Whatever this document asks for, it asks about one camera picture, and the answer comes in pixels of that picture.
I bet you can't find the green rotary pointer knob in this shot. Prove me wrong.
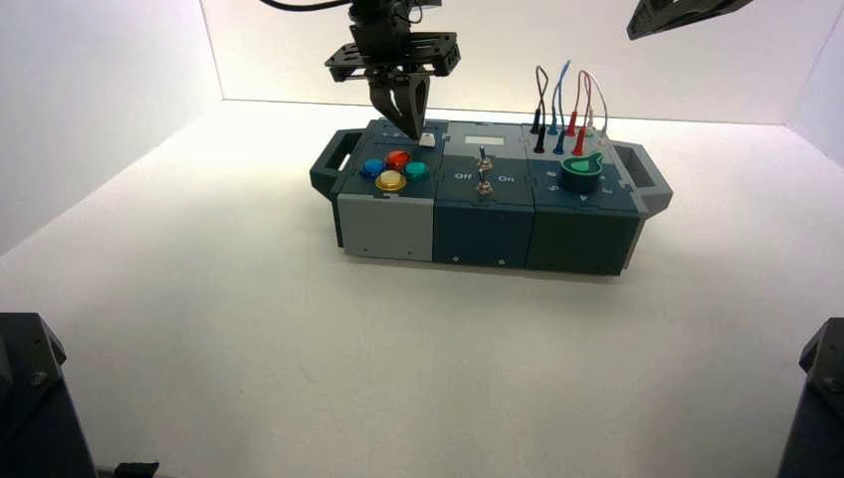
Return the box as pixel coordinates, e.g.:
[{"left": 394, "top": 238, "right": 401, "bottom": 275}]
[{"left": 559, "top": 151, "right": 605, "bottom": 194}]

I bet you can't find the blue jumper cable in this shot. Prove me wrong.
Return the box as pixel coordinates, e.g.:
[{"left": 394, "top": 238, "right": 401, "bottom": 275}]
[{"left": 547, "top": 59, "right": 572, "bottom": 157}]

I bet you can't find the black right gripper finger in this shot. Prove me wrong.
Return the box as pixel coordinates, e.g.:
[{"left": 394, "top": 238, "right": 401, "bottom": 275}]
[{"left": 626, "top": 0, "right": 754, "bottom": 42}]

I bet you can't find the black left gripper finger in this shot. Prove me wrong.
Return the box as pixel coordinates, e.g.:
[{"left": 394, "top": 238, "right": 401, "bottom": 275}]
[
  {"left": 368, "top": 76, "right": 413, "bottom": 137},
  {"left": 394, "top": 71, "right": 432, "bottom": 141}
]

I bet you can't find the dark teal control panel box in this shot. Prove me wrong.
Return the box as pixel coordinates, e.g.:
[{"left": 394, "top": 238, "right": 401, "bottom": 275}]
[{"left": 309, "top": 117, "right": 674, "bottom": 277}]

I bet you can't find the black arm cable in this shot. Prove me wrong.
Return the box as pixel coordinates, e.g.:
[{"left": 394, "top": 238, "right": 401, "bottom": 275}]
[{"left": 259, "top": 0, "right": 354, "bottom": 13}]

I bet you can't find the black jumper cable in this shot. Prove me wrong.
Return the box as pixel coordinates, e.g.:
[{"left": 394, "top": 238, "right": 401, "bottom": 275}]
[{"left": 530, "top": 66, "right": 550, "bottom": 155}]

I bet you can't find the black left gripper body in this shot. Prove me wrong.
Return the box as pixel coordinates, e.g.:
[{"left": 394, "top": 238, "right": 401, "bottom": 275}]
[{"left": 324, "top": 0, "right": 462, "bottom": 86}]

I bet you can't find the white jumper cable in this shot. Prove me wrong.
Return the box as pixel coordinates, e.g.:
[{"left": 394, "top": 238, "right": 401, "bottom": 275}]
[{"left": 583, "top": 71, "right": 612, "bottom": 143}]

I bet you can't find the red jumper cable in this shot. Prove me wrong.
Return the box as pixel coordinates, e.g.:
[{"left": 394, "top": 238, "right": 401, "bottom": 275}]
[{"left": 564, "top": 70, "right": 595, "bottom": 157}]

